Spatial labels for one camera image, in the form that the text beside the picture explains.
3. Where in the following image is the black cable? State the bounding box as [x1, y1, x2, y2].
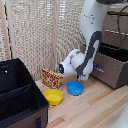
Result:
[116, 7, 128, 52]

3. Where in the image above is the brown fabric drawer cabinet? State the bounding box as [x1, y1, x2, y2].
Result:
[98, 2, 128, 54]

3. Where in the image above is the wooden post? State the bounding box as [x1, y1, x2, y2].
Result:
[0, 0, 11, 62]

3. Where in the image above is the bamboo blind screen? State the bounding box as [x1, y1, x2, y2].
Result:
[4, 0, 88, 82]

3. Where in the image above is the yellow plastic bowl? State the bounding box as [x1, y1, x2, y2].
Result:
[43, 88, 64, 107]

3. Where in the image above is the red yellow snack box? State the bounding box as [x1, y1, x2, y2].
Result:
[41, 67, 64, 90]

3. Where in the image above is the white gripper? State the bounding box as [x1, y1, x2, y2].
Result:
[89, 61, 104, 73]

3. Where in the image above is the brown fabric drawer with handle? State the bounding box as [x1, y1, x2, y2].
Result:
[90, 44, 128, 90]

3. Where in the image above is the blue plastic bowl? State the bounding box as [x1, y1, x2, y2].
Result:
[66, 80, 85, 97]

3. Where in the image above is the black fabric storage box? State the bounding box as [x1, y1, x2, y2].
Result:
[0, 58, 50, 128]

